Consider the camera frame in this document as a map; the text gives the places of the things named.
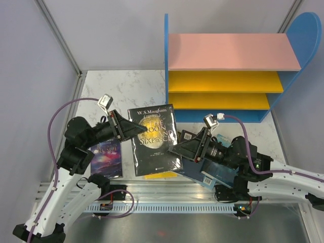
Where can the aluminium mounting rail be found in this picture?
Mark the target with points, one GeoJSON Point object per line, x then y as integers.
{"type": "Point", "coordinates": [167, 192]}

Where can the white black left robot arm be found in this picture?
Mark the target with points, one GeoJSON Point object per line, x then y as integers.
{"type": "Point", "coordinates": [54, 214]}

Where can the yellow Little Prince book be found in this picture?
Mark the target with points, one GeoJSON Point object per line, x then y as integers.
{"type": "Point", "coordinates": [162, 175]}

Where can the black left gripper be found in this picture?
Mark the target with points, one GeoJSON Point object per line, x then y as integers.
{"type": "Point", "coordinates": [125, 128]}

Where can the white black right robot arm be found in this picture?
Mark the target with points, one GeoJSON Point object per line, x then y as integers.
{"type": "Point", "coordinates": [257, 176]}

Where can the teal underwater book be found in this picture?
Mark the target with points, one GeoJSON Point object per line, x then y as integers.
{"type": "Point", "coordinates": [221, 173]}

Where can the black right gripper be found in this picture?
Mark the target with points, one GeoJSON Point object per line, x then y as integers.
{"type": "Point", "coordinates": [194, 148]}

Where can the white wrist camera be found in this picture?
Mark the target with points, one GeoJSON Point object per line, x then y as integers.
{"type": "Point", "coordinates": [105, 102]}
{"type": "Point", "coordinates": [212, 121]}

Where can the black Moon and Sixpence book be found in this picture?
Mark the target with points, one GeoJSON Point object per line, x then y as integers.
{"type": "Point", "coordinates": [151, 148]}

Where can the aluminium frame post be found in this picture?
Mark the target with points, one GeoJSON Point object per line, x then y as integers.
{"type": "Point", "coordinates": [290, 15]}
{"type": "Point", "coordinates": [58, 35]}

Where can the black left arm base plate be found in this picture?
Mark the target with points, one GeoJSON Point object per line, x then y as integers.
{"type": "Point", "coordinates": [120, 195]}

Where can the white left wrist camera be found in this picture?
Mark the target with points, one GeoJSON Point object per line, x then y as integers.
{"type": "Point", "coordinates": [105, 102]}

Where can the aluminium left frame post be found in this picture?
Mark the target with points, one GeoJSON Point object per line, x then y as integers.
{"type": "Point", "coordinates": [58, 35]}

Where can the dark navy blue book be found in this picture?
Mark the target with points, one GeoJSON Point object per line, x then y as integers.
{"type": "Point", "coordinates": [190, 169]}

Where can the aluminium right frame post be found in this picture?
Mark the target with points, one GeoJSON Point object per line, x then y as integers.
{"type": "Point", "coordinates": [290, 15]}

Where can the white slotted cable duct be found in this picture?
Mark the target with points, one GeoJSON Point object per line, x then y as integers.
{"type": "Point", "coordinates": [177, 208]}

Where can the purple galaxy Crusoe book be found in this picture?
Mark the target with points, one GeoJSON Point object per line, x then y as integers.
{"type": "Point", "coordinates": [107, 159]}

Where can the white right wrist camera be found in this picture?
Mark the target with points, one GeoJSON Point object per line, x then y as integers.
{"type": "Point", "coordinates": [212, 121]}

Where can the light blue barcode book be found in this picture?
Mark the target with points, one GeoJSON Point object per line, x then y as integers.
{"type": "Point", "coordinates": [204, 181]}

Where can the blue pink yellow bookshelf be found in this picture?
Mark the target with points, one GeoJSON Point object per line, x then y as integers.
{"type": "Point", "coordinates": [239, 74]}

